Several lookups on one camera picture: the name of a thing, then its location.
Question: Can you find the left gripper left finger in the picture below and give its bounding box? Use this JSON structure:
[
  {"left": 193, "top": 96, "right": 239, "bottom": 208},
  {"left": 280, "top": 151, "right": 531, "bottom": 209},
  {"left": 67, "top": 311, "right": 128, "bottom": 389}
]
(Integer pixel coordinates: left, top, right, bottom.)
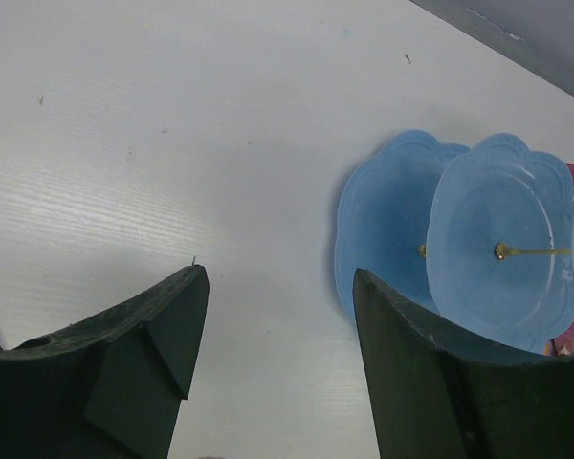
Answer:
[{"left": 0, "top": 265, "right": 210, "bottom": 458}]

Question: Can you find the blue three-tier cake stand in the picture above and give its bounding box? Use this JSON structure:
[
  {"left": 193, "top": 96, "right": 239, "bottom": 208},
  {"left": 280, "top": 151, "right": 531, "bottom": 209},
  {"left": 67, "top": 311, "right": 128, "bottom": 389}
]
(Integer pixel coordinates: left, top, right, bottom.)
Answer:
[{"left": 334, "top": 130, "right": 574, "bottom": 354}]

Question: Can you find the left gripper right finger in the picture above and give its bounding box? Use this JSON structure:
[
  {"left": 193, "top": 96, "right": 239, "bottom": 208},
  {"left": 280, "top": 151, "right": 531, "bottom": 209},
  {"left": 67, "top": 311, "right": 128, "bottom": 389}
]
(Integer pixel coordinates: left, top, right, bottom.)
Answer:
[{"left": 353, "top": 269, "right": 574, "bottom": 458}]

